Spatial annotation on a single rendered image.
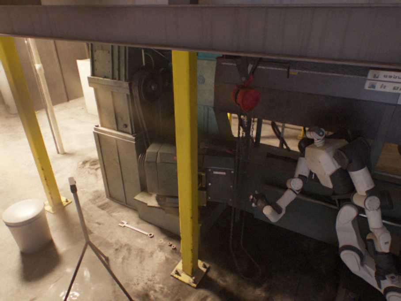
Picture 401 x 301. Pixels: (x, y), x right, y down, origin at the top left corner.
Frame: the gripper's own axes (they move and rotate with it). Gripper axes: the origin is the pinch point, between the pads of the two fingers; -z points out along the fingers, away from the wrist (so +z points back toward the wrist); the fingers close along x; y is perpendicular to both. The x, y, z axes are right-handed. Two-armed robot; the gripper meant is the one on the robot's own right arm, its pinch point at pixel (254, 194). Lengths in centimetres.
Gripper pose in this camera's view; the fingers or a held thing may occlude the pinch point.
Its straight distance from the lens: 207.0
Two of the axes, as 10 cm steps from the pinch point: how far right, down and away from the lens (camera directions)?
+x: 9.4, -1.5, 2.9
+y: 0.0, -8.8, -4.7
